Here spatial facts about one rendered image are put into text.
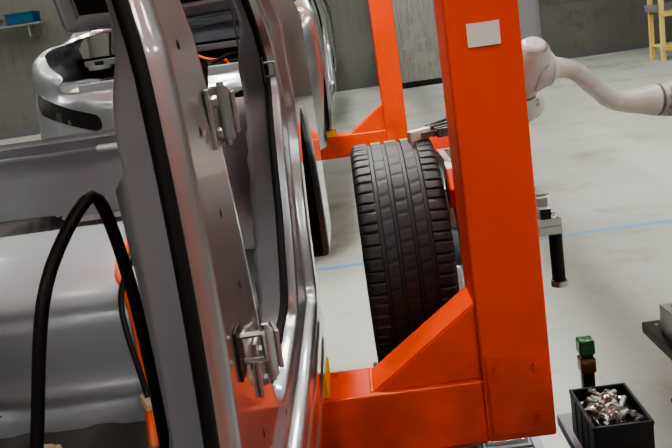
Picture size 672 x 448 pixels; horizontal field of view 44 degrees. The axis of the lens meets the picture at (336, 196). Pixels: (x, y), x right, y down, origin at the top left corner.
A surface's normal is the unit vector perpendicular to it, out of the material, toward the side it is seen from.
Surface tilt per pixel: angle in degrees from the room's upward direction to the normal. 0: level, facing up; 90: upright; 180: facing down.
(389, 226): 61
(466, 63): 90
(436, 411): 90
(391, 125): 90
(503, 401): 90
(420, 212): 57
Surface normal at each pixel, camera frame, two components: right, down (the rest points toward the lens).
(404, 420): 0.00, 0.22
